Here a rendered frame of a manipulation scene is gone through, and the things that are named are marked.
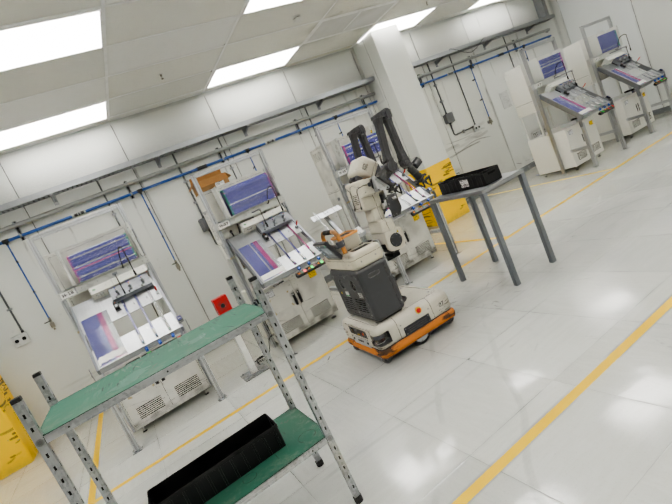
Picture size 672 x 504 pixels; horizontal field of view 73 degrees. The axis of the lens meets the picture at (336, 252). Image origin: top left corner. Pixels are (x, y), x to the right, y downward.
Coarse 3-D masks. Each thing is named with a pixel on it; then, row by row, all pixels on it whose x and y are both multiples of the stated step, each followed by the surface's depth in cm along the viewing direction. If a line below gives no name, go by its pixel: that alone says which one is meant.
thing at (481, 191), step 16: (512, 176) 347; (464, 192) 361; (480, 192) 338; (528, 192) 353; (432, 208) 400; (480, 224) 418; (496, 224) 341; (448, 240) 404; (544, 240) 360; (496, 256) 424; (512, 272) 346
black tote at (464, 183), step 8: (488, 168) 360; (496, 168) 350; (456, 176) 397; (464, 176) 388; (472, 176) 355; (480, 176) 347; (488, 176) 347; (496, 176) 350; (440, 184) 394; (448, 184) 385; (456, 184) 376; (464, 184) 367; (472, 184) 359; (480, 184) 351; (488, 184) 347; (448, 192) 390
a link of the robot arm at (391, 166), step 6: (384, 108) 317; (378, 114) 315; (384, 114) 317; (372, 120) 320; (378, 120) 316; (378, 126) 317; (378, 132) 318; (384, 132) 318; (378, 138) 319; (384, 138) 318; (384, 144) 318; (384, 150) 318; (384, 156) 319; (390, 156) 319; (384, 162) 325; (390, 162) 317; (390, 168) 317; (396, 168) 319
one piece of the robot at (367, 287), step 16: (368, 240) 335; (352, 256) 305; (368, 256) 309; (336, 272) 341; (352, 272) 314; (368, 272) 309; (384, 272) 314; (352, 288) 325; (368, 288) 309; (384, 288) 313; (352, 304) 343; (368, 304) 313; (384, 304) 313; (400, 304) 318
